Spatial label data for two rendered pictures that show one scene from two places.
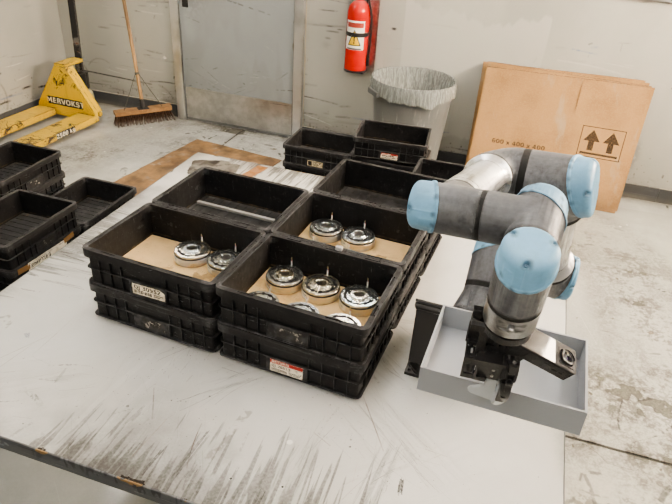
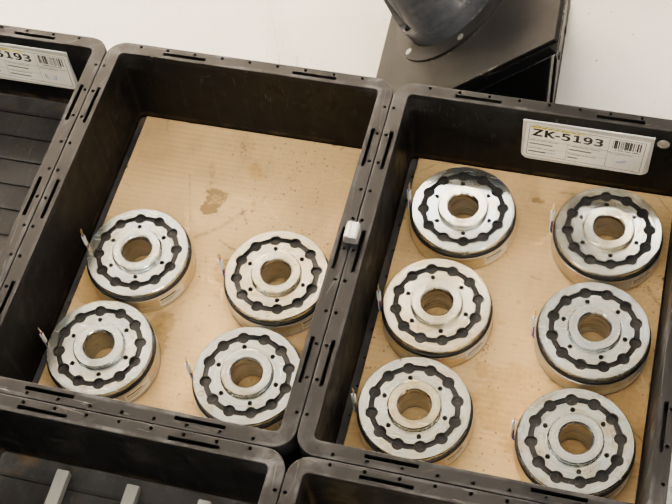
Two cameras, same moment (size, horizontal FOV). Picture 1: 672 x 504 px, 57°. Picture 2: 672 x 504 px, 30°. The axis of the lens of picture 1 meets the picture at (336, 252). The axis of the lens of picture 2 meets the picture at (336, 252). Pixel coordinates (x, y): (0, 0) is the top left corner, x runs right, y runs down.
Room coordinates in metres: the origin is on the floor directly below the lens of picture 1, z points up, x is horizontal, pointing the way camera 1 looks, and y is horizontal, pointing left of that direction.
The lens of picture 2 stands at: (1.43, 0.61, 1.88)
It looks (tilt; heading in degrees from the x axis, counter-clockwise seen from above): 57 degrees down; 271
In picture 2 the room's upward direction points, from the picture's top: 8 degrees counter-clockwise
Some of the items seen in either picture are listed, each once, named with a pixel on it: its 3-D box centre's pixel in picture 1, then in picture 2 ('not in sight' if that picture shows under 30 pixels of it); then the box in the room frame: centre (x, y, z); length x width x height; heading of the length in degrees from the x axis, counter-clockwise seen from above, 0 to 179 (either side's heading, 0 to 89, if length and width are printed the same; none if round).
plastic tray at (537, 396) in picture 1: (504, 363); not in sight; (0.84, -0.31, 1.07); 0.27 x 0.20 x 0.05; 72
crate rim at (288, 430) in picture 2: (352, 228); (193, 229); (1.58, -0.04, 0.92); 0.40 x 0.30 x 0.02; 70
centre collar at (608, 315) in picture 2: not in sight; (594, 328); (1.22, 0.08, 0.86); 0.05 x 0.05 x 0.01
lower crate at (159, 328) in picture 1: (181, 290); not in sight; (1.43, 0.43, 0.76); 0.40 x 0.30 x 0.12; 70
